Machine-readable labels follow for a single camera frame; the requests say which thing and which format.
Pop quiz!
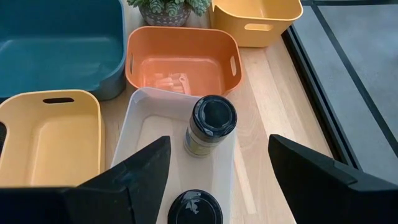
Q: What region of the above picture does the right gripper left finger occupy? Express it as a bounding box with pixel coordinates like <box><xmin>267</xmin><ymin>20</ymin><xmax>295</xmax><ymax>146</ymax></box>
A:
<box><xmin>0</xmin><ymin>135</ymin><xmax>172</xmax><ymax>224</ymax></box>

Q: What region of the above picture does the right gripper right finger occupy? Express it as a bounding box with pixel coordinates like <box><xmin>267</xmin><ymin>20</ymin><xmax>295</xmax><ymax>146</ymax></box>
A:
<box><xmin>267</xmin><ymin>133</ymin><xmax>398</xmax><ymax>224</ymax></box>

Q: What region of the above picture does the green herb jar black lid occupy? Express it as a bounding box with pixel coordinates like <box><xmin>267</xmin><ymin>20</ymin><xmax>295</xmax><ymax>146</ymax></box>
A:
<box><xmin>167</xmin><ymin>189</ymin><xmax>224</xmax><ymax>224</ymax></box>
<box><xmin>183</xmin><ymin>94</ymin><xmax>238</xmax><ymax>158</ymax></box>

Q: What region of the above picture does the clear spice packet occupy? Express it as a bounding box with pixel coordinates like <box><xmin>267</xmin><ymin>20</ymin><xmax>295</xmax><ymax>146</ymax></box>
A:
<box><xmin>148</xmin><ymin>72</ymin><xmax>192</xmax><ymax>95</ymax></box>

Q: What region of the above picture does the small yellow plastic bin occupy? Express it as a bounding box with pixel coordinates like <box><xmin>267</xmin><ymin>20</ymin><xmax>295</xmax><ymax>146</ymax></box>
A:
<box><xmin>0</xmin><ymin>89</ymin><xmax>106</xmax><ymax>188</ymax></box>

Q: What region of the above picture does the clear plastic bin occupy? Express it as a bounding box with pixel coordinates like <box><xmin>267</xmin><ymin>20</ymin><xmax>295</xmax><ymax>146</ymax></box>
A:
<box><xmin>111</xmin><ymin>86</ymin><xmax>237</xmax><ymax>224</ymax></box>

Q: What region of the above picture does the dark blue plastic bin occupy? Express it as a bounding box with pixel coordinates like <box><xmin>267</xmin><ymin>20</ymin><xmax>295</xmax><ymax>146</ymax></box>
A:
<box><xmin>0</xmin><ymin>0</ymin><xmax>127</xmax><ymax>102</ymax></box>

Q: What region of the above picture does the large yellow plastic bin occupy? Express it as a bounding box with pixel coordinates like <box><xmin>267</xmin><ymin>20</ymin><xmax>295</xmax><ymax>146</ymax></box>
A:
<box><xmin>208</xmin><ymin>0</ymin><xmax>304</xmax><ymax>49</ymax></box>

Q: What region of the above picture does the orange plastic bin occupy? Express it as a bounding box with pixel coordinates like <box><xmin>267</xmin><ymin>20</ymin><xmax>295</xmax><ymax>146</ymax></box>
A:
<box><xmin>125</xmin><ymin>26</ymin><xmax>244</xmax><ymax>98</ymax></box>

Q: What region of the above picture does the green succulent potted plant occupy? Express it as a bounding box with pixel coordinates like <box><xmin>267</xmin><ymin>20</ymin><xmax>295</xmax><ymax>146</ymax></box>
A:
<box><xmin>126</xmin><ymin>0</ymin><xmax>212</xmax><ymax>27</ymax></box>

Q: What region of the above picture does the black aluminium rig frame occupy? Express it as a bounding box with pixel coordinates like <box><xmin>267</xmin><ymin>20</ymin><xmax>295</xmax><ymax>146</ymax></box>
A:
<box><xmin>281</xmin><ymin>26</ymin><xmax>363</xmax><ymax>171</ymax></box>

